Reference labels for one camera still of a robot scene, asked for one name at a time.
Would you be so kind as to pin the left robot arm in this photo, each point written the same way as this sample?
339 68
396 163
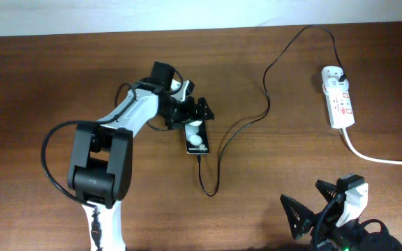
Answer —
101 160

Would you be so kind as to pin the white power strip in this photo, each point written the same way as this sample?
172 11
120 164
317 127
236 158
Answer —
339 106

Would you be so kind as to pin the black Galaxy smartphone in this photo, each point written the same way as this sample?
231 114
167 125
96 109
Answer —
196 138

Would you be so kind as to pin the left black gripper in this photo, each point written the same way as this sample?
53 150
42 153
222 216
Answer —
188 113

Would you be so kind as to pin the white USB charger adapter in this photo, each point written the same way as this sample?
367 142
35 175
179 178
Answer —
333 78

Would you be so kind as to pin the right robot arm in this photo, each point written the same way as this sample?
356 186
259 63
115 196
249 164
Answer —
373 233

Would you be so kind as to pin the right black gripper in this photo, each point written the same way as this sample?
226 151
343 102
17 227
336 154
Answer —
307 219

